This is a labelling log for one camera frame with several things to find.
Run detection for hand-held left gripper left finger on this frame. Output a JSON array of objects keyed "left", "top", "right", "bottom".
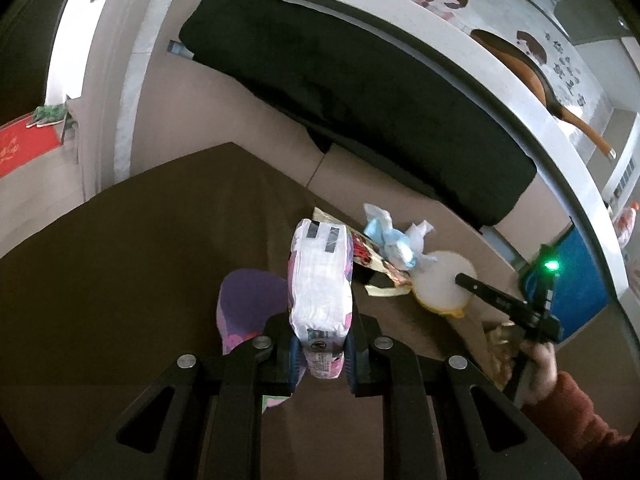
[{"left": 62, "top": 312, "right": 308, "bottom": 480}]

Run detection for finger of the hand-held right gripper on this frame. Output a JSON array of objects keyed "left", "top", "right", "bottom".
[
  {"left": 507, "top": 342, "right": 538, "bottom": 408},
  {"left": 455, "top": 272, "right": 533, "bottom": 323}
]

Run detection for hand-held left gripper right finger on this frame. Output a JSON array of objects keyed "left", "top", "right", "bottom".
[{"left": 345, "top": 316, "right": 583, "bottom": 480}]

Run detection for foil wrapper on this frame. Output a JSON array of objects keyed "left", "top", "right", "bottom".
[{"left": 482, "top": 322, "right": 526, "bottom": 391}]

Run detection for white round lid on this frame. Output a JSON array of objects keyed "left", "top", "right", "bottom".
[{"left": 412, "top": 250, "right": 476, "bottom": 318}]

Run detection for purple plastic packet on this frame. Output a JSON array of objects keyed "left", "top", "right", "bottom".
[{"left": 216, "top": 268, "right": 301, "bottom": 413}]

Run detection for white tissue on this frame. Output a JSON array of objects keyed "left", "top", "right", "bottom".
[{"left": 405, "top": 220, "right": 438, "bottom": 263}]

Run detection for colourful candy wrapper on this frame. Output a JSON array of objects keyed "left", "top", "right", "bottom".
[{"left": 312, "top": 207, "right": 413, "bottom": 298}]

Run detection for blue white wrapper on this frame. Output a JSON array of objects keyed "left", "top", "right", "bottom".
[{"left": 362, "top": 203, "right": 423, "bottom": 269}]

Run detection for person's right forearm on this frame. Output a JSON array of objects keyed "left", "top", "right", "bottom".
[{"left": 522, "top": 370, "right": 640, "bottom": 480}]

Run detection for person's right hand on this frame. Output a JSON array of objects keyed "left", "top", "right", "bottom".
[{"left": 520, "top": 341, "right": 562, "bottom": 406}]

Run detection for blue towel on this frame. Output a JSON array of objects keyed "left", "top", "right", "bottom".
[{"left": 520, "top": 227, "right": 611, "bottom": 346}]

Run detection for grey kitchen counter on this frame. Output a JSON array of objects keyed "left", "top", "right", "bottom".
[{"left": 177, "top": 0, "right": 640, "bottom": 311}]

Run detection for brown wok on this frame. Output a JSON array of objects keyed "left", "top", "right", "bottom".
[{"left": 470, "top": 29, "right": 617, "bottom": 160}]

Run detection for black cloth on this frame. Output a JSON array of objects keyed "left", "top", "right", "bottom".
[{"left": 178, "top": 0, "right": 537, "bottom": 228}]

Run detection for red floor mat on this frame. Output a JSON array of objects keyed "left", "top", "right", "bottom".
[{"left": 0, "top": 115, "right": 68, "bottom": 178}]

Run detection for green slippers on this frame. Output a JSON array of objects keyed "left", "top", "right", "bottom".
[{"left": 26, "top": 103, "right": 68, "bottom": 128}]

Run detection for wall socket panel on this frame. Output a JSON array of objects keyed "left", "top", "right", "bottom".
[{"left": 612, "top": 157, "right": 638, "bottom": 201}]

